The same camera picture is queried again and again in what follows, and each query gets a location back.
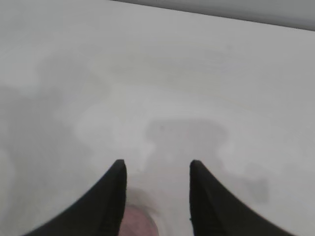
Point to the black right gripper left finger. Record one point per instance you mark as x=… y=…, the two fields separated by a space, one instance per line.
x=98 y=206

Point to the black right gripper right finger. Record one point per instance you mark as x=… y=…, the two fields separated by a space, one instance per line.
x=216 y=209

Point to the pink peach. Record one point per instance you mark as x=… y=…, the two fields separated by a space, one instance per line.
x=137 y=221

